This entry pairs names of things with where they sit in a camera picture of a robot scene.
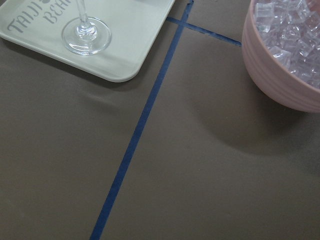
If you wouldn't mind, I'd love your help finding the clear ice cubes pile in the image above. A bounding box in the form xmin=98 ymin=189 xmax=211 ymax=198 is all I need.
xmin=253 ymin=0 xmax=320 ymax=89

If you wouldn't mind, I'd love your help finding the clear wine glass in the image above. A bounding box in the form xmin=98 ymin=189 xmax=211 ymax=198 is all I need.
xmin=61 ymin=0 xmax=112 ymax=56

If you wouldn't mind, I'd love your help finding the pink bowl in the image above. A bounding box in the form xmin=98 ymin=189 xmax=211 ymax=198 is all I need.
xmin=241 ymin=0 xmax=320 ymax=113

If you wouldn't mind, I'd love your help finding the cream bear tray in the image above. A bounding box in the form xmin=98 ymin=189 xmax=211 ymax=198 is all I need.
xmin=0 ymin=0 xmax=174 ymax=83

